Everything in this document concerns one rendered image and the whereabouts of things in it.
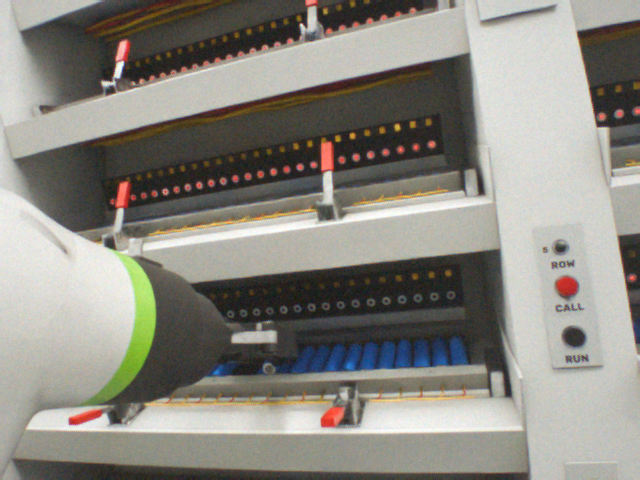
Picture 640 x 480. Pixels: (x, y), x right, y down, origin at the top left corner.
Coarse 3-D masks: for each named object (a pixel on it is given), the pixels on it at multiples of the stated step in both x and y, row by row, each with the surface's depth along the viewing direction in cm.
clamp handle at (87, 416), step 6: (108, 408) 47; (114, 408) 48; (78, 414) 44; (84, 414) 44; (90, 414) 44; (96, 414) 45; (102, 414) 46; (72, 420) 43; (78, 420) 43; (84, 420) 43; (90, 420) 44
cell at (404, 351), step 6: (402, 342) 52; (408, 342) 52; (402, 348) 51; (408, 348) 51; (402, 354) 49; (408, 354) 50; (396, 360) 49; (402, 360) 48; (408, 360) 48; (396, 366) 47; (402, 366) 47; (408, 366) 47
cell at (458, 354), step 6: (450, 342) 51; (456, 342) 50; (462, 342) 50; (450, 348) 50; (456, 348) 48; (462, 348) 48; (450, 354) 48; (456, 354) 47; (462, 354) 47; (456, 360) 46; (462, 360) 46
